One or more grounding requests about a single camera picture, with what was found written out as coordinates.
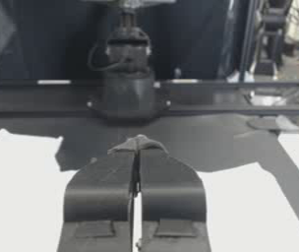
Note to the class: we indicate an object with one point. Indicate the white shirt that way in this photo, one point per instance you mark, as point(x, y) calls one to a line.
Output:
point(16, 197)

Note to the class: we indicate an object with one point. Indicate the white tape label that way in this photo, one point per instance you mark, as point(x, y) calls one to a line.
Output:
point(185, 80)
point(54, 82)

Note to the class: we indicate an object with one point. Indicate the black metal frame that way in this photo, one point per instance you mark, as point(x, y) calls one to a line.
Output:
point(226, 86)

